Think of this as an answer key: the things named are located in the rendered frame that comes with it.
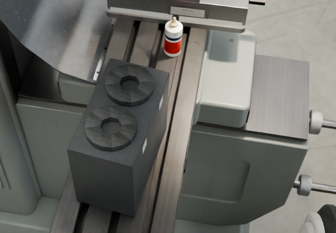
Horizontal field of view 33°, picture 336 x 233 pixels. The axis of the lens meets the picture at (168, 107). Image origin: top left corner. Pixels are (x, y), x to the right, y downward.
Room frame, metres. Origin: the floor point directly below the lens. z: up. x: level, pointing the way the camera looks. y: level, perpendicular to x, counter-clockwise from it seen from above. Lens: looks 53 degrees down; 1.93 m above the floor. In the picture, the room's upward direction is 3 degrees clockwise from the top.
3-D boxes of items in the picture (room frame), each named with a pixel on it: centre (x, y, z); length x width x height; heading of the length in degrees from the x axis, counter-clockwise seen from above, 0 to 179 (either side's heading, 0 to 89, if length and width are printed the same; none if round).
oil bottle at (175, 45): (0.92, 0.00, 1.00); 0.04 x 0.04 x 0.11
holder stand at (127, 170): (0.60, 0.08, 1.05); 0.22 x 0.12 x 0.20; 166
